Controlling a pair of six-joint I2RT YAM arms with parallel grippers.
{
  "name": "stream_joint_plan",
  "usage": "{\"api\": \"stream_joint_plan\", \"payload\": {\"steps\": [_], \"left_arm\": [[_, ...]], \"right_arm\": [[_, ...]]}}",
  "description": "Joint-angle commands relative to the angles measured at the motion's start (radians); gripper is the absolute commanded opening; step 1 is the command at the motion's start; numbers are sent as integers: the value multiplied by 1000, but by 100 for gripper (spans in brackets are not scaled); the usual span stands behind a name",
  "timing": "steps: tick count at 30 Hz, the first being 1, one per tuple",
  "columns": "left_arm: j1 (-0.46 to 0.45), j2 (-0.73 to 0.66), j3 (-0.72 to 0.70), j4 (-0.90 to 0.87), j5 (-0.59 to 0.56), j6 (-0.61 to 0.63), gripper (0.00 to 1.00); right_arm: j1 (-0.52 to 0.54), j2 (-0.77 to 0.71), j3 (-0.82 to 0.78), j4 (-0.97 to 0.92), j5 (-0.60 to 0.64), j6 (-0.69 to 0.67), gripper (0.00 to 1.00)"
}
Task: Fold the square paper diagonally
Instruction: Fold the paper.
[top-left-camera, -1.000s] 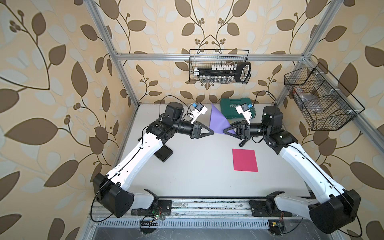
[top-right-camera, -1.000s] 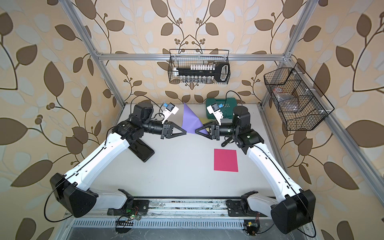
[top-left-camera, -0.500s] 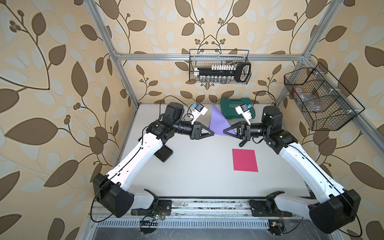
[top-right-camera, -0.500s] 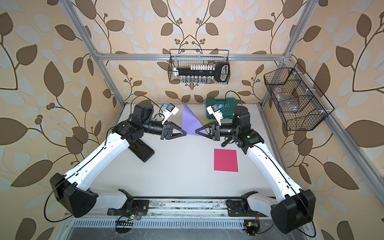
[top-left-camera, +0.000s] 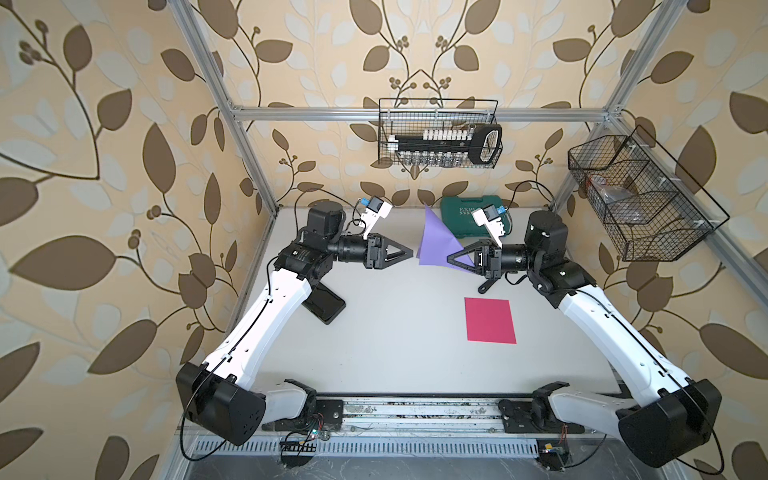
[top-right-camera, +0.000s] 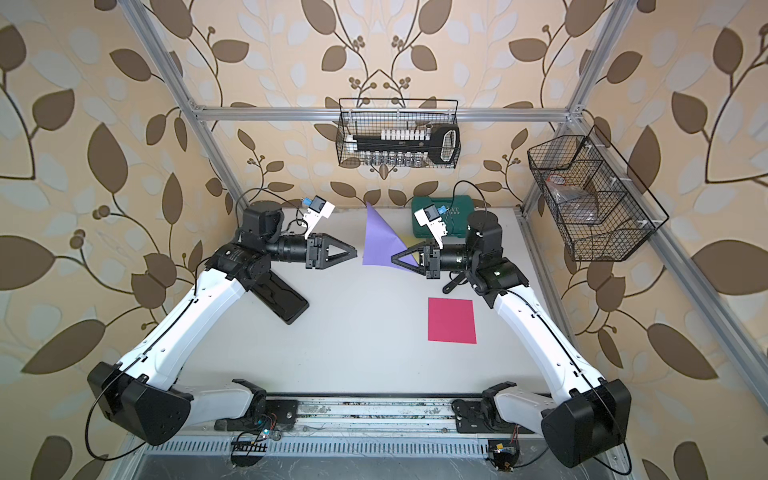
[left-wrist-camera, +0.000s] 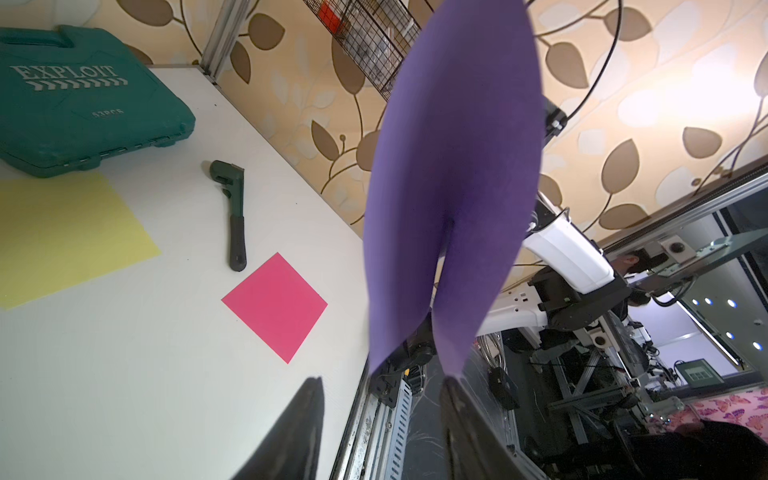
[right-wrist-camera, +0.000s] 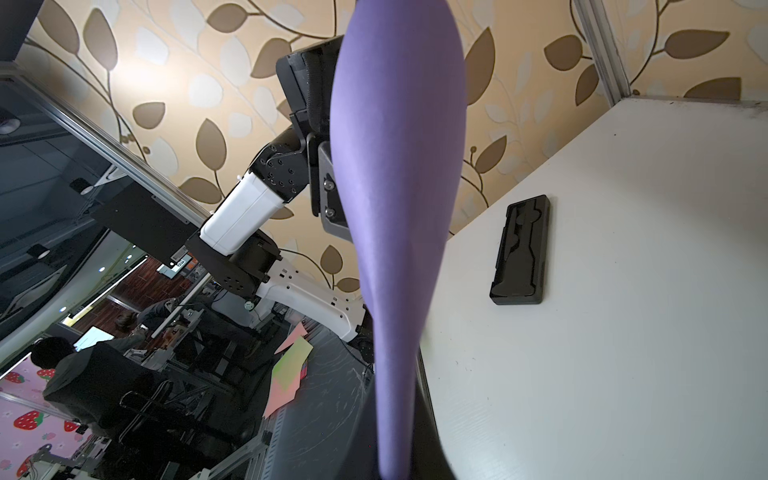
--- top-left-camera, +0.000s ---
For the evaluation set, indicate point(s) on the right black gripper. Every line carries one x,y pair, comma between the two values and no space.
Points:
491,259

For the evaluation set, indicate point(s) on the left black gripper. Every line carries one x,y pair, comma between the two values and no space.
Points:
376,243

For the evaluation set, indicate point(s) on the purple square paper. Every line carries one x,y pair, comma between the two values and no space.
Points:
437,242

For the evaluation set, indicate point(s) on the pink square paper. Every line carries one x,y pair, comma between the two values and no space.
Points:
489,321

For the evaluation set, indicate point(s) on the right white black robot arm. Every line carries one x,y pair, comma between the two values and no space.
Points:
667,414

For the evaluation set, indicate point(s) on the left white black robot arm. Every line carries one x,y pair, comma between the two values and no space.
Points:
218,394

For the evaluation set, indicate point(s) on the green black pipe wrench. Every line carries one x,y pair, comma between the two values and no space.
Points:
486,285

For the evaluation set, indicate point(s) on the green tool case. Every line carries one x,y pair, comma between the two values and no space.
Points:
456,214

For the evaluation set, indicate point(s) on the black flat tray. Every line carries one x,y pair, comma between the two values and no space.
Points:
324,304

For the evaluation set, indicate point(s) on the black socket holder tool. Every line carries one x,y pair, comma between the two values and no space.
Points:
477,146

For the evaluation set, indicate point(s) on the plastic bag in basket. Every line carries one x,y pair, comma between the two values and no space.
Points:
616,204

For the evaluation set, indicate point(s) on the black wire basket back wall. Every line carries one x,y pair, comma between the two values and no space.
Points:
407,116

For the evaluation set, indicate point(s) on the black wire basket wall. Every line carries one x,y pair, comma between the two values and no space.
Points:
679,212
407,116

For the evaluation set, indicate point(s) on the aluminium front rail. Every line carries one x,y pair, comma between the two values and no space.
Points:
400,416

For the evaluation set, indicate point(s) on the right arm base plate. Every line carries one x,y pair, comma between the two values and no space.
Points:
528,415

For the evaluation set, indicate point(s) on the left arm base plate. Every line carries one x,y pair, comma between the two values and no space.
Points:
324,414

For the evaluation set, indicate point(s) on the black wire basket right wall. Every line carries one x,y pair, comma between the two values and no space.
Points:
679,212

